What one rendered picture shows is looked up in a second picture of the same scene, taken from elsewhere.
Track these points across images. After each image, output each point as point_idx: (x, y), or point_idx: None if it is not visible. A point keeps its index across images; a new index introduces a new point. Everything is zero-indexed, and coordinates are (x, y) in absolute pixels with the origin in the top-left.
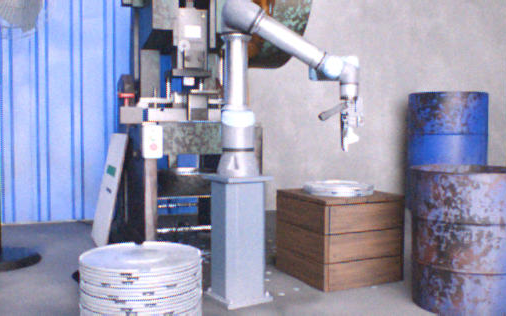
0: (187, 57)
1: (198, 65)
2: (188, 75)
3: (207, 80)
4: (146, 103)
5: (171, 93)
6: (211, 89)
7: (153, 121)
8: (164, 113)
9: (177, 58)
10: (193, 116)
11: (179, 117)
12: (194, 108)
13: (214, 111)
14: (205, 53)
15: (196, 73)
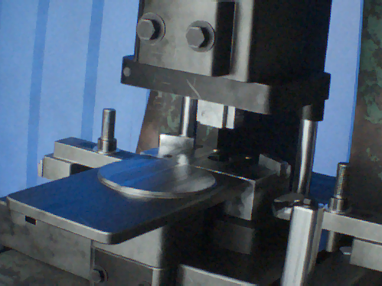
0: (139, 25)
1: (188, 62)
2: (176, 93)
3: None
4: (63, 166)
5: (160, 143)
6: None
7: (9, 248)
8: (37, 233)
9: (137, 20)
10: (100, 282)
11: (80, 264)
12: (109, 252)
13: (207, 281)
14: (244, 9)
15: (207, 89)
